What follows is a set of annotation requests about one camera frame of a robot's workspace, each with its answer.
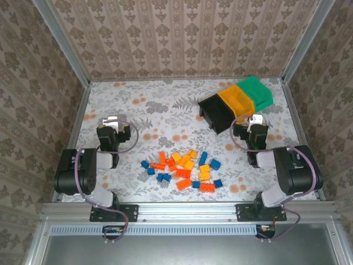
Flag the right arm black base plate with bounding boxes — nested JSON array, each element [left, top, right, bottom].
[[236, 203, 287, 222]]

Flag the yellow plastic bin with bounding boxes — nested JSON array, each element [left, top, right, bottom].
[[217, 84, 257, 124]]

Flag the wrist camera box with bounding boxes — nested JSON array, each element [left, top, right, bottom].
[[101, 115, 120, 129], [247, 113, 264, 133]]

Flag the aluminium frame post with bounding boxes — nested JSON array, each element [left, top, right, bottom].
[[281, 0, 336, 83], [32, 0, 91, 87]]

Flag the green plastic bin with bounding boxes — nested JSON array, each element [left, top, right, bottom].
[[237, 75, 274, 113]]

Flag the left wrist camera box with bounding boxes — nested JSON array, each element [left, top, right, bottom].
[[101, 115, 120, 129]]

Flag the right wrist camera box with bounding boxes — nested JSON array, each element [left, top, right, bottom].
[[247, 113, 264, 133]]

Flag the slotted white cable duct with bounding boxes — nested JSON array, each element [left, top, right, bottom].
[[51, 224, 259, 236]]

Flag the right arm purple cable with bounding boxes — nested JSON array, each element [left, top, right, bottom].
[[230, 115, 317, 243]]

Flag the grey metal panel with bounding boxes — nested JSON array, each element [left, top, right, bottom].
[[41, 236, 340, 265]]

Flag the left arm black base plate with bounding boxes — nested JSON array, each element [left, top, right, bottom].
[[89, 204, 138, 223]]

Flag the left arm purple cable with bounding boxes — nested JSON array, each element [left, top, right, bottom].
[[74, 119, 140, 243]]

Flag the black plastic bin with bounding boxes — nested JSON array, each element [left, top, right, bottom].
[[197, 93, 240, 135]]

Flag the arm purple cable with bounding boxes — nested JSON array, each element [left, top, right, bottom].
[[74, 119, 140, 243], [230, 115, 317, 243]]

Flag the aluminium table side rail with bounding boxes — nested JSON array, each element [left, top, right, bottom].
[[281, 81, 326, 201], [51, 82, 92, 202]]

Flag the aluminium table end rail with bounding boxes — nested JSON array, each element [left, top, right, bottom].
[[89, 76, 285, 82]]

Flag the floral table cover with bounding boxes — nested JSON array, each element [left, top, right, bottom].
[[62, 78, 318, 202]]

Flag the aluminium mounting rail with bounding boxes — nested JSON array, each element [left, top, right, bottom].
[[41, 202, 339, 221]]

